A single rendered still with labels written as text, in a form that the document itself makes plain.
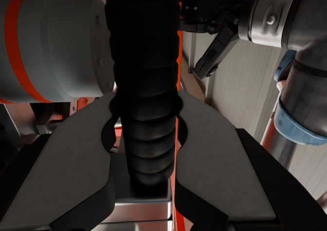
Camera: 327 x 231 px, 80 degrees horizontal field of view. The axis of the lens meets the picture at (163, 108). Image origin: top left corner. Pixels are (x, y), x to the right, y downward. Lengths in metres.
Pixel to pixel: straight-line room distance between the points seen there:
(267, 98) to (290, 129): 5.60
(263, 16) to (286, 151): 0.41
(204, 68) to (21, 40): 0.26
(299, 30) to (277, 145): 0.39
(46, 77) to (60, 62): 0.02
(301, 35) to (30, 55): 0.30
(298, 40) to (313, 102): 0.08
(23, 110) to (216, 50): 0.33
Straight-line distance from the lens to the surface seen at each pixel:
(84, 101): 0.63
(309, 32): 0.28
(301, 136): 0.33
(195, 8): 0.34
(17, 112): 0.38
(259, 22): 0.29
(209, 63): 0.36
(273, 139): 0.62
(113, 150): 0.32
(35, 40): 0.25
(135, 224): 0.18
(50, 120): 0.42
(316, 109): 0.30
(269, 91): 5.83
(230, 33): 0.33
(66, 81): 0.26
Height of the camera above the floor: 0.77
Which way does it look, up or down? 32 degrees up
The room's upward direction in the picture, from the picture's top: 180 degrees clockwise
